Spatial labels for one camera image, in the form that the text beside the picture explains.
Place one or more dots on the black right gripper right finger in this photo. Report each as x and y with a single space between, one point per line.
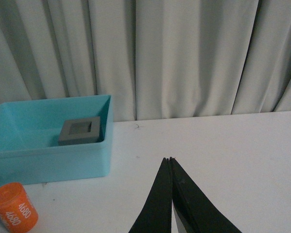
196 212

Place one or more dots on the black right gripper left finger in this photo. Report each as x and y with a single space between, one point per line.
156 214

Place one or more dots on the gray block with square hole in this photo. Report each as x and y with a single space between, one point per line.
80 131

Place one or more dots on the orange cylinder part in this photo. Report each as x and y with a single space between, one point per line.
17 213

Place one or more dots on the light blue plastic box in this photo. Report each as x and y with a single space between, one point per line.
29 132

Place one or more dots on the gray-green curtain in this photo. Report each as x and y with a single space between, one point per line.
157 58

